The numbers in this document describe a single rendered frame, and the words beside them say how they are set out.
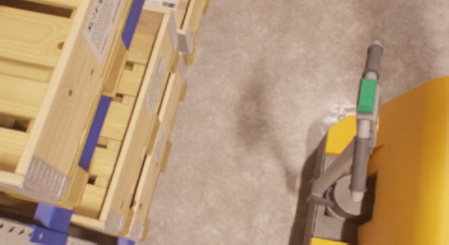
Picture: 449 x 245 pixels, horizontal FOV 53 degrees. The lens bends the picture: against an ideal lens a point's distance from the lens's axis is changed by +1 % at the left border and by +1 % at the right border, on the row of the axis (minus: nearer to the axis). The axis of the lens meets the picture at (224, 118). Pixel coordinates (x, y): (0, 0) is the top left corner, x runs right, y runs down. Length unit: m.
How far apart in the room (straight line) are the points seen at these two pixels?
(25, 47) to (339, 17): 2.01
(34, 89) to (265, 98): 1.58
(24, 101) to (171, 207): 1.34
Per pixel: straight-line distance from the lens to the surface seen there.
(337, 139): 2.17
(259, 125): 2.49
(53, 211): 1.27
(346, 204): 2.00
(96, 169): 1.71
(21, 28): 1.33
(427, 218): 1.64
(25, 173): 0.94
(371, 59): 1.19
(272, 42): 2.72
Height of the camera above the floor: 2.35
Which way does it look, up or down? 70 degrees down
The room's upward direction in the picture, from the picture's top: 2 degrees counter-clockwise
